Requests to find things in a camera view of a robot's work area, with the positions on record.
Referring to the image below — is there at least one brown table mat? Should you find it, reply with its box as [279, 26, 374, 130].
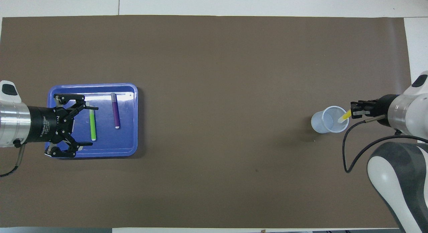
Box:
[0, 15, 427, 229]

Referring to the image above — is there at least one purple highlighter pen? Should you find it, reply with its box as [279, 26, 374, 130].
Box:
[111, 93, 120, 129]

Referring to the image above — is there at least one blue plastic tray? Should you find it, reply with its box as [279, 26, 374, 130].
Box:
[45, 83, 138, 159]

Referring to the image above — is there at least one translucent plastic cup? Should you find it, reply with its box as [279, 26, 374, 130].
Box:
[311, 106, 349, 134]

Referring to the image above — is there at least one green highlighter pen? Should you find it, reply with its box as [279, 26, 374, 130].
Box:
[86, 101, 97, 141]

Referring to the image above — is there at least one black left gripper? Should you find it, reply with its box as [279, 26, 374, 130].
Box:
[26, 94, 99, 157]

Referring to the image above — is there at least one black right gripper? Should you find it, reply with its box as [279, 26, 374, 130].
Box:
[350, 94, 398, 125]

